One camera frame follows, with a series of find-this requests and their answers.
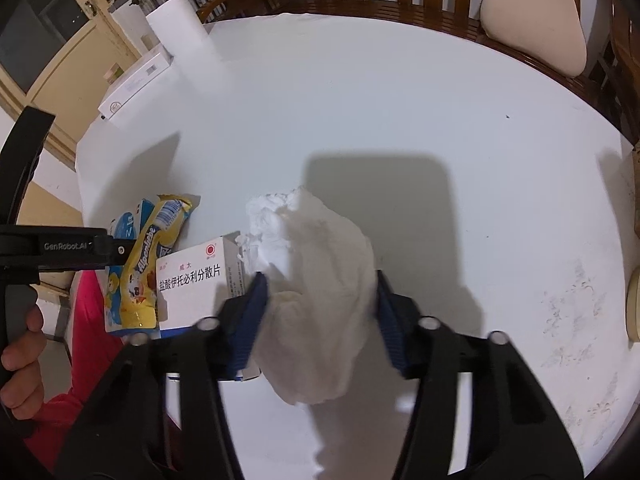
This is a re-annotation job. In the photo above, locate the person's left leg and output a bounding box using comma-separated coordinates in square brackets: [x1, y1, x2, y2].
[22, 270, 183, 458]

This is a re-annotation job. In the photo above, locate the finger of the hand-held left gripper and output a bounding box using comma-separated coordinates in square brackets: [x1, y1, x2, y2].
[107, 234, 135, 267]

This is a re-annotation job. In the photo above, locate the long white box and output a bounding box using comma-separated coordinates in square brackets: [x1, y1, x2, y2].
[97, 42, 173, 128]

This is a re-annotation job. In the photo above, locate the person's left hand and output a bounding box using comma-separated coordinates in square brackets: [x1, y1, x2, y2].
[0, 305, 51, 420]

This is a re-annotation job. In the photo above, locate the yellow framed window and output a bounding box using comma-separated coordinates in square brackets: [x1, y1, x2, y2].
[0, 0, 151, 171]

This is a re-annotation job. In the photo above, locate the white medicine box blue stripe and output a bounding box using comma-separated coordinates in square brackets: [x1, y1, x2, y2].
[156, 232, 263, 383]

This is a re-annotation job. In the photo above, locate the beige back cushion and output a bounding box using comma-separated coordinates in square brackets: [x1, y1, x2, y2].
[480, 0, 587, 78]

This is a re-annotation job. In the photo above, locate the white paper roll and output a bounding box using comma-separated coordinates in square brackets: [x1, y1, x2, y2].
[146, 0, 218, 58]

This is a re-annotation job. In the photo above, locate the white tissue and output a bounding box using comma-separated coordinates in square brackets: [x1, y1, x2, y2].
[235, 186, 378, 407]

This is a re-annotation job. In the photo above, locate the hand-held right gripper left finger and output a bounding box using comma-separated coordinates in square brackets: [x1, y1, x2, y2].
[57, 272, 269, 480]

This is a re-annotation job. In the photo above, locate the wooden armchair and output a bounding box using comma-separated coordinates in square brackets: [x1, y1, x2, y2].
[612, 5, 640, 133]

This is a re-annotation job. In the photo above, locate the yellow snack wrapper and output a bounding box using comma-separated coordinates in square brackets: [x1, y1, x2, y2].
[105, 192, 202, 331]

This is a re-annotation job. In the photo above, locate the white top wooden coffee table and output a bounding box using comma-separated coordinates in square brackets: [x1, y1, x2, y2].
[75, 12, 640, 480]

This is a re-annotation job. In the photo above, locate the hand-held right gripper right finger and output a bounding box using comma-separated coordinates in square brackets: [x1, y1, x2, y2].
[375, 270, 584, 480]

